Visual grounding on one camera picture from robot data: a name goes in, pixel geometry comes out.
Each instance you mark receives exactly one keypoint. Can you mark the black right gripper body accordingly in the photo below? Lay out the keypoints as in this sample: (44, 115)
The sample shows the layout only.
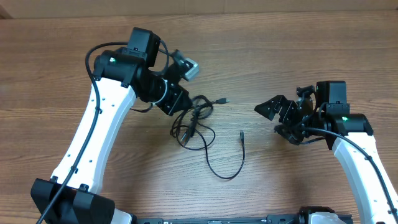
(303, 114)

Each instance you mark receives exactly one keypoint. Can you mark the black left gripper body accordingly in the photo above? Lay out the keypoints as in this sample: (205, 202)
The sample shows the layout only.
(171, 99)

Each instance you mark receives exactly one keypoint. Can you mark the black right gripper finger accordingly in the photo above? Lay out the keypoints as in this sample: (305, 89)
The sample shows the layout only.
(286, 109)
(293, 134)

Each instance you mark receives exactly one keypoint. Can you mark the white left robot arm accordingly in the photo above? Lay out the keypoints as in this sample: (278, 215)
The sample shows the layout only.
(141, 68)

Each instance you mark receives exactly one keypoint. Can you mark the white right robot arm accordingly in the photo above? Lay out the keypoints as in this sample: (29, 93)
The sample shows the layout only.
(322, 113)

